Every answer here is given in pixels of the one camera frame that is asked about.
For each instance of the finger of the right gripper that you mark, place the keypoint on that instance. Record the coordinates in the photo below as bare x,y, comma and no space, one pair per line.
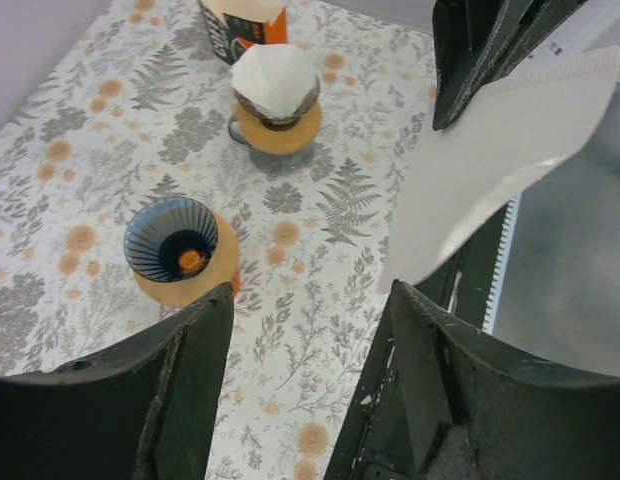
468,38
540,19

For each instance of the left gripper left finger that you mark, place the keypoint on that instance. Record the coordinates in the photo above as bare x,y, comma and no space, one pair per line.
143,408

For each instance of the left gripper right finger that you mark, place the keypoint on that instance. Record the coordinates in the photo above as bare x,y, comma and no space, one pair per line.
525,417

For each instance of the blue plastic dripper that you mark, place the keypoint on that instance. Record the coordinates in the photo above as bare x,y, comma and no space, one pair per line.
171,239

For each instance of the grey glass mug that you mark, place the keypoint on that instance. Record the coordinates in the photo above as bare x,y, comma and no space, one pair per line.
285,142

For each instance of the coffee filter box orange black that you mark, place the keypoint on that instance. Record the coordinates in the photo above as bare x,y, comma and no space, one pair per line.
233,26

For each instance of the floral tablecloth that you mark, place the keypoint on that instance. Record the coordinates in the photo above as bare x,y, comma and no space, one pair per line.
136,112

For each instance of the white cable duct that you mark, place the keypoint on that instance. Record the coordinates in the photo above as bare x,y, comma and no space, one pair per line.
501,262

